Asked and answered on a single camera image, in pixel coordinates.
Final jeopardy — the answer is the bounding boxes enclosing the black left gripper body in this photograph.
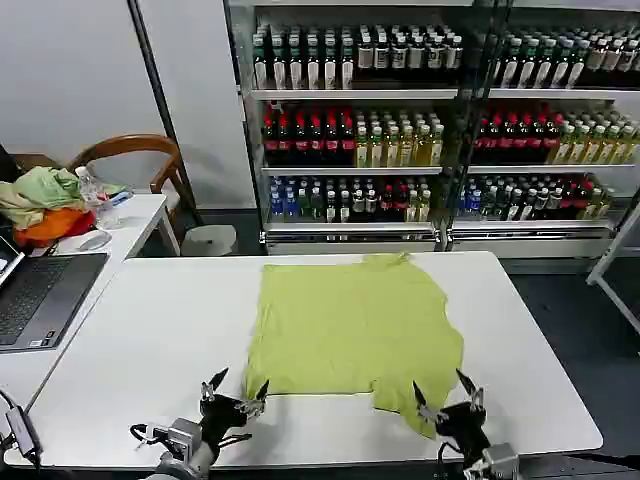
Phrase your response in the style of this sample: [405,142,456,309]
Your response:
[198,393,250,447]

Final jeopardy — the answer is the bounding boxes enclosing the black adapter with cable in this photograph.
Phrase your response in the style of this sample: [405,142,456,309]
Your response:
[0,388,44,474]

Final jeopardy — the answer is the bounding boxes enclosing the round white stool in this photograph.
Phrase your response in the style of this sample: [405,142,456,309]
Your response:
[180,223,238,257]

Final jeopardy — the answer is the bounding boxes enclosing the orange crumpled cloth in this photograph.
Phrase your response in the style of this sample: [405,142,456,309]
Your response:
[13,207,97,249]

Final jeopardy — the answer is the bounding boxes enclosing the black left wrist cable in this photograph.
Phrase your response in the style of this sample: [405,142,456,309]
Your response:
[129,422,174,452]

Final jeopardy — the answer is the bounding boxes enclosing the lime green shirt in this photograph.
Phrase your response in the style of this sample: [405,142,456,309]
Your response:
[243,252,465,441]

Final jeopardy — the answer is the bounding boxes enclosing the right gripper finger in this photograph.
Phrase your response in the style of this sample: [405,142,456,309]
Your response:
[411,380,450,425]
[455,368,487,414]

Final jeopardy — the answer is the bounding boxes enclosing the brown wooden chair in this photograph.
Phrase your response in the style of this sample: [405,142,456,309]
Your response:
[67,133,184,256]

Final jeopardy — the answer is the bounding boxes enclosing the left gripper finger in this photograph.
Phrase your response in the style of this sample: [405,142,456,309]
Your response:
[200,367,230,404]
[233,378,271,417]

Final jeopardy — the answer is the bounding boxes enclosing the grey laptop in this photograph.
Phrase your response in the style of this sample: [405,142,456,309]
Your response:
[0,234,110,352]

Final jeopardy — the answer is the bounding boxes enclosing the white metal frame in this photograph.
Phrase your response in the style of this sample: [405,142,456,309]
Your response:
[585,199,640,337]

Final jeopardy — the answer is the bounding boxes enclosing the beige crumpled cloth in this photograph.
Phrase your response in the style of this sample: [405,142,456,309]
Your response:
[0,180,46,229]

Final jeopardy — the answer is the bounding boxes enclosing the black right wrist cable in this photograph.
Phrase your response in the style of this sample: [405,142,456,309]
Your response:
[436,438,467,480]

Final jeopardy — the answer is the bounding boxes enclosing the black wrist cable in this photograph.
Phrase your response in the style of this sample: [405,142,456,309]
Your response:
[129,422,174,452]
[436,438,467,480]

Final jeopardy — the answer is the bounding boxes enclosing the glass shelf unit with bottles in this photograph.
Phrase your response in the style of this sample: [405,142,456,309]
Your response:
[223,0,469,252]
[449,0,640,259]

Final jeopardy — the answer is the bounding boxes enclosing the grey computer mouse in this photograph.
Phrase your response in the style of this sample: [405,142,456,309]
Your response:
[77,232,113,252]

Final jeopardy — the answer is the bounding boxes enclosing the pale green crumpled cloth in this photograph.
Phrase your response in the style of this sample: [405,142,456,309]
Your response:
[12,166,126,209]

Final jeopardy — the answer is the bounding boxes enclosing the clear plastic water bottle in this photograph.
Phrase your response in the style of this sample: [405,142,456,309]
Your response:
[74,166,121,231]

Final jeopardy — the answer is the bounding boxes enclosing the black slanted pole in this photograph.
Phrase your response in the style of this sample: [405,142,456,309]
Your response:
[126,0,204,227]

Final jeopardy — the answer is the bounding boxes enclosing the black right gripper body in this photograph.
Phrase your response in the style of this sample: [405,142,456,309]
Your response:
[433,402,490,452]

